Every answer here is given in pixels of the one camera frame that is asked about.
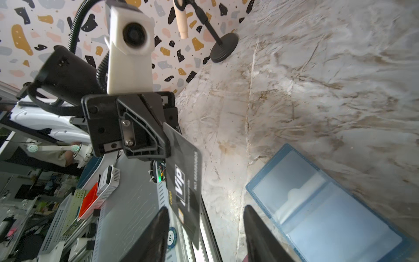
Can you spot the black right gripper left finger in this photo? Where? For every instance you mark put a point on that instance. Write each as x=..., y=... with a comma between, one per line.
x=152, y=244

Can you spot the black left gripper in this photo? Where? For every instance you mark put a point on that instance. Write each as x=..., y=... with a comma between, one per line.
x=132, y=123

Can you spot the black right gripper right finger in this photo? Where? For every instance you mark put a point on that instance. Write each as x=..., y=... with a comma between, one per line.
x=262, y=246

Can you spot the black VIP card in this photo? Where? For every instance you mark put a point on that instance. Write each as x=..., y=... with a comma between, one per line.
x=184, y=182

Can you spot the blue card holder wallet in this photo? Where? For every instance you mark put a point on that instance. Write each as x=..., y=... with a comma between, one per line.
x=320, y=220

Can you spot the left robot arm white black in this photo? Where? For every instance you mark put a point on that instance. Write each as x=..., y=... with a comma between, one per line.
x=66, y=88

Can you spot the green round sticker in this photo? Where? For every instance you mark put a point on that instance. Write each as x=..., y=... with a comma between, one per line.
x=172, y=238

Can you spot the beige microphone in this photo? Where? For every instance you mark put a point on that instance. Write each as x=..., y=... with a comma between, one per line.
x=181, y=17

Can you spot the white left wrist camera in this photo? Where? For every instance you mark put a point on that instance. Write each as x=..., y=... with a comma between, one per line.
x=131, y=43

